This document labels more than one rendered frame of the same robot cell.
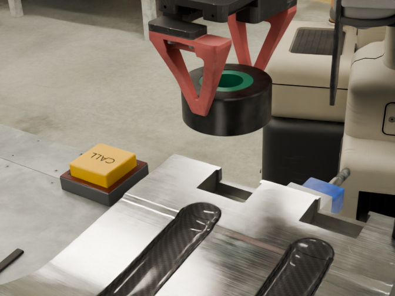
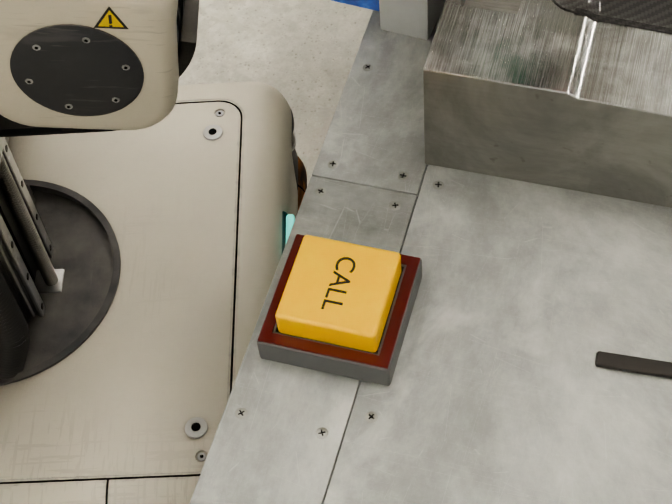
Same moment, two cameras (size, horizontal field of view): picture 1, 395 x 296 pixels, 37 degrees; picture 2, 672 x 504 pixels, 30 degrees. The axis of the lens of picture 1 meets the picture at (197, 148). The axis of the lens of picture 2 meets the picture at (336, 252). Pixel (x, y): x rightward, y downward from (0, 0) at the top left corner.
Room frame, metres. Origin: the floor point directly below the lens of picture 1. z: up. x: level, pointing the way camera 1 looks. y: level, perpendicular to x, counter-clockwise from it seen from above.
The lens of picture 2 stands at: (0.72, 0.51, 1.44)
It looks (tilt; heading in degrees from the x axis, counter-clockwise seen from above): 55 degrees down; 258
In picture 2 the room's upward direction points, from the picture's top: 7 degrees counter-clockwise
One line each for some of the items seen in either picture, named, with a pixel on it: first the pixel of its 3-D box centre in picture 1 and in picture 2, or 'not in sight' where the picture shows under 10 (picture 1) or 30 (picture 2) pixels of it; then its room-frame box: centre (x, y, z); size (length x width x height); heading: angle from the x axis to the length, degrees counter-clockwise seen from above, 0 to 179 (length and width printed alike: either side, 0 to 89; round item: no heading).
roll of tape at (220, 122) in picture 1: (226, 98); not in sight; (0.48, -0.03, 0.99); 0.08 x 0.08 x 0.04
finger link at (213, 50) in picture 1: (207, 56); not in sight; (0.45, -0.01, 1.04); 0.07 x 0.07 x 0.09; 52
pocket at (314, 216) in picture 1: (334, 232); not in sight; (0.43, -0.12, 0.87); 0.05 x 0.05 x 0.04; 57
